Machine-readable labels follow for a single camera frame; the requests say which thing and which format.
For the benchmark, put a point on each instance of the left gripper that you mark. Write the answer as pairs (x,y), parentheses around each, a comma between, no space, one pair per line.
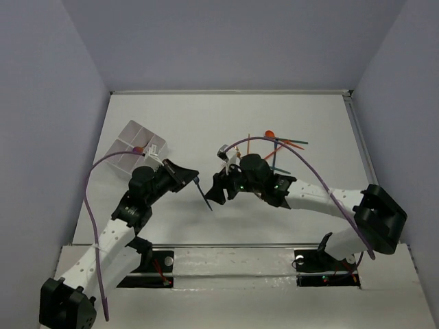
(172,174)

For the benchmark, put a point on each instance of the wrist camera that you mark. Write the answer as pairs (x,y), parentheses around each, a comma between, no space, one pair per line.
(151,157)
(228,156)

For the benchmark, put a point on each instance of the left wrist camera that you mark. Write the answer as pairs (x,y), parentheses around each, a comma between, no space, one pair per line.
(151,157)

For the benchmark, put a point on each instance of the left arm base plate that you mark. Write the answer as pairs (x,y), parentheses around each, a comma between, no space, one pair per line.
(155,272)

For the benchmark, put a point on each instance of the aluminium table rail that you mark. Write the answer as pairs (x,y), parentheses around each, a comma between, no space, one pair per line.
(367,161)

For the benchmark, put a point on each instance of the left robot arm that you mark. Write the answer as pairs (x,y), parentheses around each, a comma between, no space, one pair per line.
(72,300)

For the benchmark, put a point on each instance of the blue plastic fork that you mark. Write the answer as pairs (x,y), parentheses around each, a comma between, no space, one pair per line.
(196,181)

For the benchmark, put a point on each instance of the orange purple spoon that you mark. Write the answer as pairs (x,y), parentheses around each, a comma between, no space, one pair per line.
(140,149)

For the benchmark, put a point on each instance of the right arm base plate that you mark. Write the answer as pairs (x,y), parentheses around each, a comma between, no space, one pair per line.
(315,269)

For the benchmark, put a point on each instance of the orange plastic chopstick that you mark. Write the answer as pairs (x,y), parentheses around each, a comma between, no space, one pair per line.
(280,145)

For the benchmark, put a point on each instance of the teal plastic chopstick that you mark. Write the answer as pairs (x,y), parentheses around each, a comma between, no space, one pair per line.
(292,141)

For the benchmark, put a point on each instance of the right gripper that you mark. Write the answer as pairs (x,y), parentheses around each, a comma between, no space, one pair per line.
(219,181)

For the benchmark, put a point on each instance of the teal plastic knife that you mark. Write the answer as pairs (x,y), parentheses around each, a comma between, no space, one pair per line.
(280,170)

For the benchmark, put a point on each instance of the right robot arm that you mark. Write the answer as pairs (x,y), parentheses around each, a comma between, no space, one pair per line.
(288,192)

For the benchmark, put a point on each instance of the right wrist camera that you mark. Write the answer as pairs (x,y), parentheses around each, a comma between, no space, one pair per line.
(228,156)

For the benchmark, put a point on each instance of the white divided organizer tray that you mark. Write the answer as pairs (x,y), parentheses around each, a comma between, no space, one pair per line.
(133,134)

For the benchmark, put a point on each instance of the dark blue plastic chopstick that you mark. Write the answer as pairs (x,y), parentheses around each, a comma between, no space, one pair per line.
(275,151)

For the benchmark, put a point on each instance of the orange plastic spoon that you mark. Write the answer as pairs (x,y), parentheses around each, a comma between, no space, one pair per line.
(293,143)

